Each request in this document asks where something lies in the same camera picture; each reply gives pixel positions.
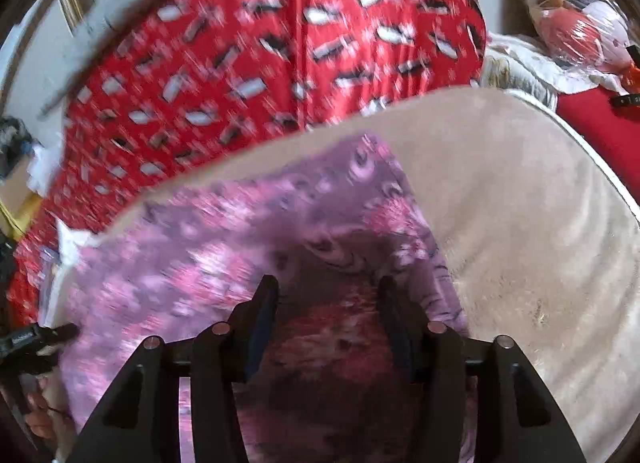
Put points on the purple floral shirt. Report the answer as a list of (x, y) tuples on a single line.
[(200, 268)]

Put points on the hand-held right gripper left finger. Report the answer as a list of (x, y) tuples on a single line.
[(262, 323)]

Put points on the red printed blanket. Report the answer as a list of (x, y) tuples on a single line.
[(250, 43)]

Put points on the grey pillow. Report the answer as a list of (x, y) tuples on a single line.
[(125, 18)]

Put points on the black camera device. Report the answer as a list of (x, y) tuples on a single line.
[(625, 100)]

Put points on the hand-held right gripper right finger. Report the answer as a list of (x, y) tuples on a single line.
[(400, 338)]

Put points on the white patterned pillow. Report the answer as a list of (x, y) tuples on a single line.
[(520, 68)]

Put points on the pile of dark clothes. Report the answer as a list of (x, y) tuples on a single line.
[(12, 138)]

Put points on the plush toys in plastic bag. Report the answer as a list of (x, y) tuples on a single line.
[(575, 33)]

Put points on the beige fleece blanket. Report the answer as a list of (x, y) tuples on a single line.
[(525, 243)]

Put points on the cardboard box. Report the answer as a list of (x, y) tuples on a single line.
[(20, 198)]

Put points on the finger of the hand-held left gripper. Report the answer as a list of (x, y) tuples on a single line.
[(55, 333)]

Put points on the clear plastic packaging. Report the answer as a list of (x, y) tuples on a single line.
[(70, 243)]

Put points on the person's left hand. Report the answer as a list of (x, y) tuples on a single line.
[(42, 423)]

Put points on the white plastic bag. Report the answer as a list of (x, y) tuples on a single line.
[(45, 168)]

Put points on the red cloth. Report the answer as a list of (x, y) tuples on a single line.
[(600, 128)]

